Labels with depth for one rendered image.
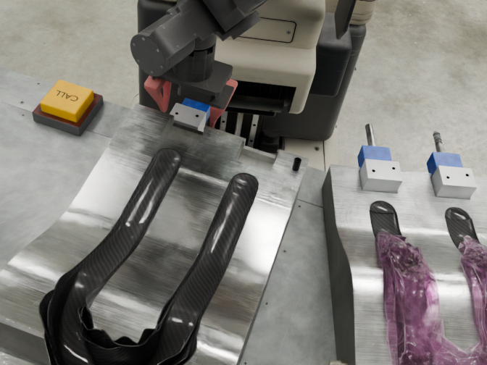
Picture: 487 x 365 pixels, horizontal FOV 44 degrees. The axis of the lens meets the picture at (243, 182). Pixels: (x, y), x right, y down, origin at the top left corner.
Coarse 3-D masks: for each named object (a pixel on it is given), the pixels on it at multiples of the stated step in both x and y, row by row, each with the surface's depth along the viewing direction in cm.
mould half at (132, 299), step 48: (144, 144) 81; (240, 144) 83; (96, 192) 76; (192, 192) 77; (288, 192) 79; (48, 240) 68; (96, 240) 70; (144, 240) 72; (192, 240) 73; (240, 240) 74; (0, 288) 61; (48, 288) 61; (144, 288) 64; (240, 288) 69; (0, 336) 61; (240, 336) 61
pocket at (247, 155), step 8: (240, 152) 85; (248, 152) 85; (256, 152) 85; (264, 152) 85; (240, 160) 85; (248, 160) 85; (256, 160) 85; (264, 160) 85; (272, 160) 85; (264, 168) 85
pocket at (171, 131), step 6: (168, 126) 85; (174, 126) 86; (180, 126) 86; (162, 132) 83; (168, 132) 86; (174, 132) 87; (180, 132) 87; (186, 132) 86; (192, 132) 86; (198, 132) 86; (168, 138) 86; (174, 138) 86; (180, 138) 86; (186, 138) 86; (192, 138) 87; (198, 138) 86; (186, 144) 86; (192, 144) 86
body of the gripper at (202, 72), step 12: (192, 60) 80; (204, 60) 81; (168, 72) 84; (180, 72) 83; (192, 72) 82; (204, 72) 83; (216, 72) 85; (228, 72) 85; (180, 84) 83; (192, 84) 83; (204, 84) 83; (216, 84) 84; (216, 96) 83
